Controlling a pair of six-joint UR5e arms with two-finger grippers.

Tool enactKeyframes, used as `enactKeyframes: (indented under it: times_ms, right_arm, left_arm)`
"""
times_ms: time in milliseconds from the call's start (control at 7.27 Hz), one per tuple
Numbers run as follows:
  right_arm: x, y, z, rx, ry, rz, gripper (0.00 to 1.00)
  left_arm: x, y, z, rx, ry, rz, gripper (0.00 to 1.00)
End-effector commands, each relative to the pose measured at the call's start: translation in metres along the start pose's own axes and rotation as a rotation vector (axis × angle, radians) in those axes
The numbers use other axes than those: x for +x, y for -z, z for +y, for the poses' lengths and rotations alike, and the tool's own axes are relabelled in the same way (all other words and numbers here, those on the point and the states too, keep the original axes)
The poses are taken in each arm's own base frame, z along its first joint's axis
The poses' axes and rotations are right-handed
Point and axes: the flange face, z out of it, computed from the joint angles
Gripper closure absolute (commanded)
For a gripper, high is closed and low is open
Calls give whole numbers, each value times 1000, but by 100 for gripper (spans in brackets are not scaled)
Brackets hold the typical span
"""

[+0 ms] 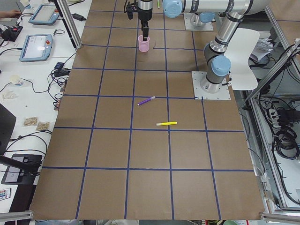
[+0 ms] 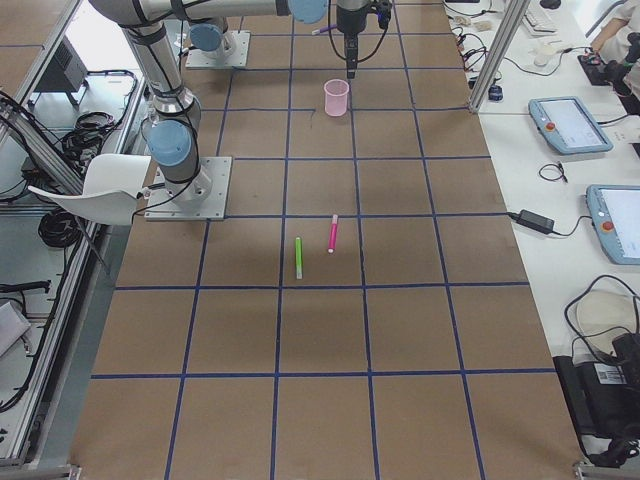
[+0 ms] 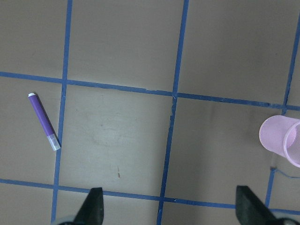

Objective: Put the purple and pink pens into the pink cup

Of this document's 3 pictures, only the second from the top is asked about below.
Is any green pen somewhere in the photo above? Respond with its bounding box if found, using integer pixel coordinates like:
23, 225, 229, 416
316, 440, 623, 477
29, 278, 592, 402
294, 236, 303, 280

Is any blue teach pendant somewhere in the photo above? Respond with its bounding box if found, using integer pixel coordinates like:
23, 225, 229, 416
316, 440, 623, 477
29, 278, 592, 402
528, 96, 613, 155
586, 184, 639, 265

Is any blue teach pendant near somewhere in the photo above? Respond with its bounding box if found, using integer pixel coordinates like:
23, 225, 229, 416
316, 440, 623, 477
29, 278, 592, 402
586, 184, 639, 265

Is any pink mesh cup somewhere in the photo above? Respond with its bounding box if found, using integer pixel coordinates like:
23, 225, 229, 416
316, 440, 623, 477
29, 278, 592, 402
323, 79, 350, 117

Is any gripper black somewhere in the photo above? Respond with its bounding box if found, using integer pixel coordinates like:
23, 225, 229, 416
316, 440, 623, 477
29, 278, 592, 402
336, 0, 392, 79

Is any small black cable loop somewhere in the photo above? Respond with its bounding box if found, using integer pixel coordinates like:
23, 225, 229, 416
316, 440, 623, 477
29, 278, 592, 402
538, 162, 569, 184

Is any white chair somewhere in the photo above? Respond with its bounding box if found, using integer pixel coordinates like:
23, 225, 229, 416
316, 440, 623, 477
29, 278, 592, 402
29, 153, 151, 226

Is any purple pen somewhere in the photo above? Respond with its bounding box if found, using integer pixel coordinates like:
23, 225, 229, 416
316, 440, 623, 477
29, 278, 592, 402
311, 24, 337, 36

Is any aluminium frame post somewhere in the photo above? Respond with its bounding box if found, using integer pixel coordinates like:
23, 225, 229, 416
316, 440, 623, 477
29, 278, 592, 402
468, 0, 529, 114

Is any pink pen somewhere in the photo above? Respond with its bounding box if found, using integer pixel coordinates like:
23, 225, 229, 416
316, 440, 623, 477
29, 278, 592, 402
327, 214, 339, 254

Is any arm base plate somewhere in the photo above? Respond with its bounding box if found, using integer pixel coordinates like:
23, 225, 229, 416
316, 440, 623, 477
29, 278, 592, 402
186, 30, 251, 70
143, 157, 233, 221

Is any blue teach pendant far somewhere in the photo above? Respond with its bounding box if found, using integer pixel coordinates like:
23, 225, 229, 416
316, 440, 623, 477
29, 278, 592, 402
528, 96, 613, 155

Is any black power adapter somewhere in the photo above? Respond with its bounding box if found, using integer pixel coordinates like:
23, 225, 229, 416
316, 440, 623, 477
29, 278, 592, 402
516, 209, 555, 235

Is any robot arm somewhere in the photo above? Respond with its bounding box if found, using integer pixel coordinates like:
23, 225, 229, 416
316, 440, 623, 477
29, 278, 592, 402
189, 17, 235, 58
91, 1, 391, 203

